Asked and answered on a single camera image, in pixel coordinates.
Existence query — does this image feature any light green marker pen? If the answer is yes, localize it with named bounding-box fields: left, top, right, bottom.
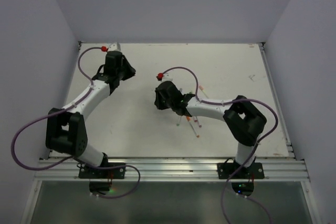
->
left=176, top=116, right=182, bottom=126

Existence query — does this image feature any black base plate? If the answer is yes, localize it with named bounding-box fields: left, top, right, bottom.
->
left=77, top=163, right=125, bottom=179
left=217, top=158, right=265, bottom=179

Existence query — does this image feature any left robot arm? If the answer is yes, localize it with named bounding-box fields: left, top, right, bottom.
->
left=46, top=47, right=135, bottom=180

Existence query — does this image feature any magenta marker pen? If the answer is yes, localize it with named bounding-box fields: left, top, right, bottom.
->
left=196, top=117, right=202, bottom=128

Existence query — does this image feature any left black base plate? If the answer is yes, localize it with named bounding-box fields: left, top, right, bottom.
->
left=77, top=163, right=125, bottom=179

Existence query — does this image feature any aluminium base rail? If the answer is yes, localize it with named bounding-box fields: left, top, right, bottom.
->
left=34, top=158, right=310, bottom=182

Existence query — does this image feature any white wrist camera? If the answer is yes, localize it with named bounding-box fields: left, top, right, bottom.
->
left=108, top=42, right=121, bottom=51
left=161, top=73, right=173, bottom=82

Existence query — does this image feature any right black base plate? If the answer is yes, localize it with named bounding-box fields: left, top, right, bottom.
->
left=217, top=158, right=265, bottom=179

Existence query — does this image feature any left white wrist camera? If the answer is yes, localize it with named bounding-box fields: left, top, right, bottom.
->
left=108, top=42, right=121, bottom=51

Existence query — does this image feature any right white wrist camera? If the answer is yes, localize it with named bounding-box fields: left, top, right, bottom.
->
left=161, top=73, right=173, bottom=82

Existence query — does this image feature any dark orange marker pen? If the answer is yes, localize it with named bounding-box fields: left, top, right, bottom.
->
left=186, top=116, right=200, bottom=138

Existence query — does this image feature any peach marker pen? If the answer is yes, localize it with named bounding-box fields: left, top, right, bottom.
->
left=198, top=85, right=209, bottom=99

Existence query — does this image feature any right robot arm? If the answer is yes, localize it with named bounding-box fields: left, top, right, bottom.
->
left=154, top=81, right=267, bottom=178

